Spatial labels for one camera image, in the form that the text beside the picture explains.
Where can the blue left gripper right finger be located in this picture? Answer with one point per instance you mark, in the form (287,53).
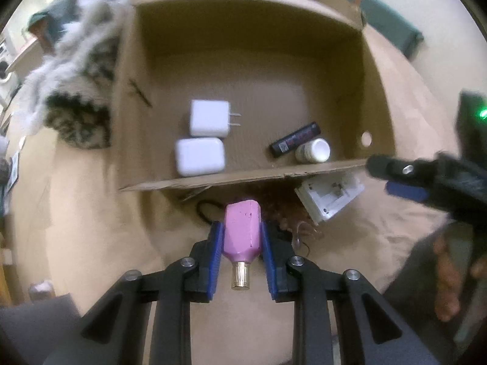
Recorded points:
(269,244)

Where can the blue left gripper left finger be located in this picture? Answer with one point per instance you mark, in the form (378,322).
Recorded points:
(210,261)

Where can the black scissors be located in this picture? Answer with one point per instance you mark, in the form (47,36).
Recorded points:
(210,211)

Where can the white remote control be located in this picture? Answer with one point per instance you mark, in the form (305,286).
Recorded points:
(324,196)

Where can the white earbuds case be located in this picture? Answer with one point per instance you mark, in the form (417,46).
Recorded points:
(199,156)

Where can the black lighter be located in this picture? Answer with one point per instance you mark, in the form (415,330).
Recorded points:
(292,141)

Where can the white cap pill bottle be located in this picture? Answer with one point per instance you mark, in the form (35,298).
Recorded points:
(315,151)

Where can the white charger plug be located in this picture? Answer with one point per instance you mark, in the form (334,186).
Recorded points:
(211,118)

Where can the right hand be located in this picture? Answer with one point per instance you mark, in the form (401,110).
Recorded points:
(449,282)

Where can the teal headboard cushion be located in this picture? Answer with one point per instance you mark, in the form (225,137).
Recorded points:
(400,32)

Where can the open cardboard box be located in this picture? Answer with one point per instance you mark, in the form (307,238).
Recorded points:
(281,64)

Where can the shaggy patterned blanket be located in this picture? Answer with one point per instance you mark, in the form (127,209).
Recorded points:
(71,92)

